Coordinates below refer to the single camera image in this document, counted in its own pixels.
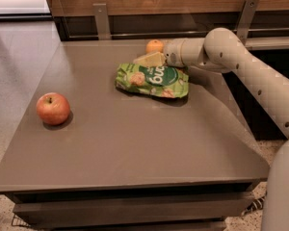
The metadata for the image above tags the left metal bracket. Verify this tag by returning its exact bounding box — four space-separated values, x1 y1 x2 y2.
93 3 112 40

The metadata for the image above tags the red apple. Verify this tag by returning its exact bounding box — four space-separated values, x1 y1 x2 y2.
36 92 70 125

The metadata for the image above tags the right metal bracket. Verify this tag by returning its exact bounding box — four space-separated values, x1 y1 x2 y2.
236 0 260 44

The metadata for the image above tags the white power strip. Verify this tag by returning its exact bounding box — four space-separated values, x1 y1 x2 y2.
241 196 266 216

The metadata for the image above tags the green snack bag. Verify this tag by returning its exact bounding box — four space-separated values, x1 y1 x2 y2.
115 64 189 98

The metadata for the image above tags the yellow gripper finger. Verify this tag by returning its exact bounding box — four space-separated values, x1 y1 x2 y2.
133 51 166 67

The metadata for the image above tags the small orange fruit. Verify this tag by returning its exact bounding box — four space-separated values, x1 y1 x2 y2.
145 39 164 53

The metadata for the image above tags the metal bracket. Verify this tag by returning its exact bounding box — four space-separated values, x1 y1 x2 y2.
93 3 112 40
236 0 260 44

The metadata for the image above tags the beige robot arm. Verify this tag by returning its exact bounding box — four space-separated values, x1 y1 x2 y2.
159 28 289 231

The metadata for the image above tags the grey cabinet table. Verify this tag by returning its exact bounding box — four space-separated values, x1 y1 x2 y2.
0 40 269 231

